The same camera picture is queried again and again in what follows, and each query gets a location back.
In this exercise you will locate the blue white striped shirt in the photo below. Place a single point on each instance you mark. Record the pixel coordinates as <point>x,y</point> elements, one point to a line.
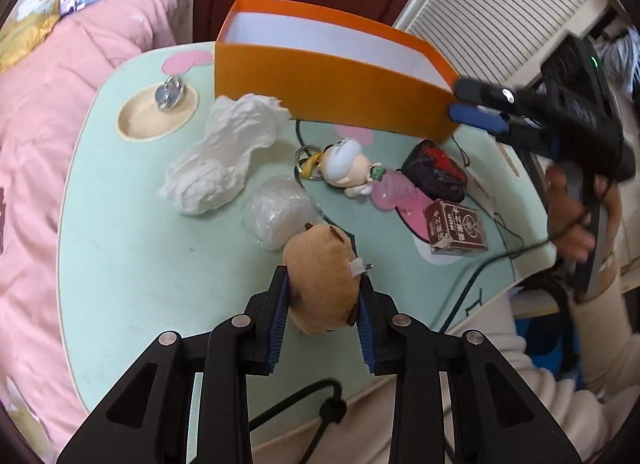
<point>620,59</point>

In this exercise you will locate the crumpled white tissue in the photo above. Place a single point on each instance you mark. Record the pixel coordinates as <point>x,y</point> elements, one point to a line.
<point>220,164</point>

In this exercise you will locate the black red hard case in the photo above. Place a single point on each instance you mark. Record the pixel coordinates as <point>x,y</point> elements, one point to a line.
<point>435,174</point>

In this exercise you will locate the orange cardboard box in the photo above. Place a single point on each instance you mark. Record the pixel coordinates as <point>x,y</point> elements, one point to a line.
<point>325,89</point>

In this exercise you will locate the pink blanket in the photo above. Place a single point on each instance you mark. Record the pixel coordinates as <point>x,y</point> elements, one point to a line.
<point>50,144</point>

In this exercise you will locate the white power strip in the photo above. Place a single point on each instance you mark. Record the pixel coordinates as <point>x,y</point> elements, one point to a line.
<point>35,5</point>

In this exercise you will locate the brown card box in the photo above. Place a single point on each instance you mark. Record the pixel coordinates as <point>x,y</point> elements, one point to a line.
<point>455,229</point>

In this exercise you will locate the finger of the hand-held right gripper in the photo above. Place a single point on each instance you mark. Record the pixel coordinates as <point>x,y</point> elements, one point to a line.
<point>480,89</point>
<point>475,114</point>

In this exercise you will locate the silver metal clip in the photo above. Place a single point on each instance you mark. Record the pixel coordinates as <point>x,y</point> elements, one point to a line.
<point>167,92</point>

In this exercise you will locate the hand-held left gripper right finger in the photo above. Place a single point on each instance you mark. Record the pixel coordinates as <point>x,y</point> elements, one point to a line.
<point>364,339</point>

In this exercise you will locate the yellow pillow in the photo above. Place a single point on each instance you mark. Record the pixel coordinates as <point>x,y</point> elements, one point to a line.
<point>25,39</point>

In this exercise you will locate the person's right hand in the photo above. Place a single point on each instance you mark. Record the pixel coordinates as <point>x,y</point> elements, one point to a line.
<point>567,224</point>

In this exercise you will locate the plastic ball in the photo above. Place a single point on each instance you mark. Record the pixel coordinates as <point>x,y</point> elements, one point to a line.
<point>275,209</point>

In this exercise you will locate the person's right forearm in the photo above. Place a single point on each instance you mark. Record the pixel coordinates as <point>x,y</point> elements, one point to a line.
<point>607,339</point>

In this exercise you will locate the person's cream clothing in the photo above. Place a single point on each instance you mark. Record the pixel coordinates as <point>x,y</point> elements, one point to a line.
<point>500,379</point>

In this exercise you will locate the white louvered closet door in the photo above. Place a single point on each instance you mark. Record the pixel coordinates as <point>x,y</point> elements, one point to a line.
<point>500,4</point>

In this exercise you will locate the brown plush toy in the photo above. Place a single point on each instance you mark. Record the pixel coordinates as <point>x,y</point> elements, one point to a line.
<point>317,269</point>

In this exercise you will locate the pink crystal ornament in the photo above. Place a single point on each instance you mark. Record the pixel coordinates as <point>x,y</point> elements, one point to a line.
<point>395,191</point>

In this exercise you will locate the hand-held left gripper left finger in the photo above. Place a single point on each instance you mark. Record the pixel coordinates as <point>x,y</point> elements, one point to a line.
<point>280,314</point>

